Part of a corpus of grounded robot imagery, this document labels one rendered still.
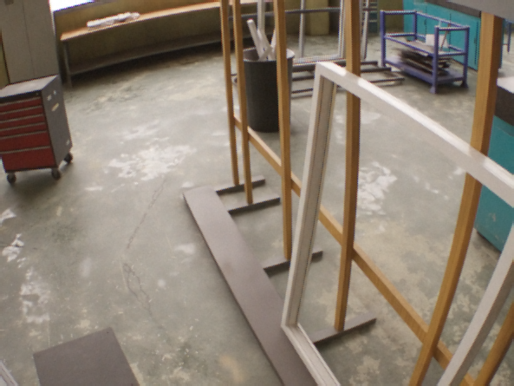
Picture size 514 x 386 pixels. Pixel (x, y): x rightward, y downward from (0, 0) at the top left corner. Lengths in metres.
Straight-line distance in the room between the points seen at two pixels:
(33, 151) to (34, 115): 0.39
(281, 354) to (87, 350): 1.21
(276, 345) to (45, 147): 2.89
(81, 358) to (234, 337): 1.27
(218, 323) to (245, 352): 0.28
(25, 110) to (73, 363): 3.17
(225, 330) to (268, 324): 0.25
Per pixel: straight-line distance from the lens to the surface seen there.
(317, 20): 9.08
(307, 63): 6.43
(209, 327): 2.74
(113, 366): 1.54
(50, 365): 1.63
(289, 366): 2.44
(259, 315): 2.70
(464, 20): 7.87
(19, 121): 4.50
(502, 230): 3.27
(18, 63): 8.06
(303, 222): 2.17
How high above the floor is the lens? 2.00
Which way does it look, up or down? 33 degrees down
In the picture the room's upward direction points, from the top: 3 degrees counter-clockwise
